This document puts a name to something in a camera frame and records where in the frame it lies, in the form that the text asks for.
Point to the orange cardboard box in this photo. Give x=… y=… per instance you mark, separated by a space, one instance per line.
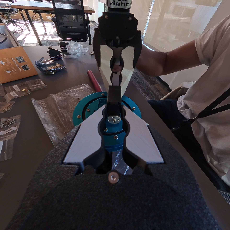
x=10 y=68

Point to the beige roller blind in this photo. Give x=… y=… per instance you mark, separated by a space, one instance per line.
x=179 y=23

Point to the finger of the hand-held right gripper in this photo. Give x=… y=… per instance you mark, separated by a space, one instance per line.
x=105 y=64
x=128 y=62

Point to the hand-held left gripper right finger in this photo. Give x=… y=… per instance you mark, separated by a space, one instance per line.
x=142 y=142

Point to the person's right forearm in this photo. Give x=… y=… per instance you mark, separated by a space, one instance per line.
x=181 y=57

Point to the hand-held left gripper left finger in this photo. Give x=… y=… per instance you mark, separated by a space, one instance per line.
x=84 y=143

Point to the person's white shirt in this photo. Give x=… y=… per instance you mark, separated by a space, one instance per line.
x=212 y=89

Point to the black office chair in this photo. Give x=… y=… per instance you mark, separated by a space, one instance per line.
x=71 y=23

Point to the blue round turntable base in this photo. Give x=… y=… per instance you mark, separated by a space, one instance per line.
x=80 y=110

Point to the person's right hand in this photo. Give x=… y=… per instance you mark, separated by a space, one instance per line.
x=152 y=61

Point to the black servo motor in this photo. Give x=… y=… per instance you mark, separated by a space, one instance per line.
x=114 y=95

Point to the person's dark pants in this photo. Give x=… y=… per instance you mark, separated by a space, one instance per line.
x=170 y=111

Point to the large clear plastic bag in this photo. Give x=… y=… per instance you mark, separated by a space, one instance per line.
x=57 y=111

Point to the group of small screw bags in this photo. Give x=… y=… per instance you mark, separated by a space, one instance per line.
x=9 y=124

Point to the dark antistatic bag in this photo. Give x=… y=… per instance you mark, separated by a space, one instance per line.
x=50 y=66

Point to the wood-edged table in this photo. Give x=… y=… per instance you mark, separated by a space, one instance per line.
x=36 y=5

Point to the crumpled clear plastic wrap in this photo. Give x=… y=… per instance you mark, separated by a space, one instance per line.
x=77 y=48

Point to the grey mesh chair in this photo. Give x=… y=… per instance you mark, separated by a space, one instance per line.
x=225 y=196

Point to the grey desk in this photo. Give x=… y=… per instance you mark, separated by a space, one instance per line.
x=27 y=152

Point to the red metal cylinder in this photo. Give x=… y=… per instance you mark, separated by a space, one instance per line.
x=93 y=80

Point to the small flat clear bag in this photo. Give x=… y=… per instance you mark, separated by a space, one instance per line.
x=70 y=56

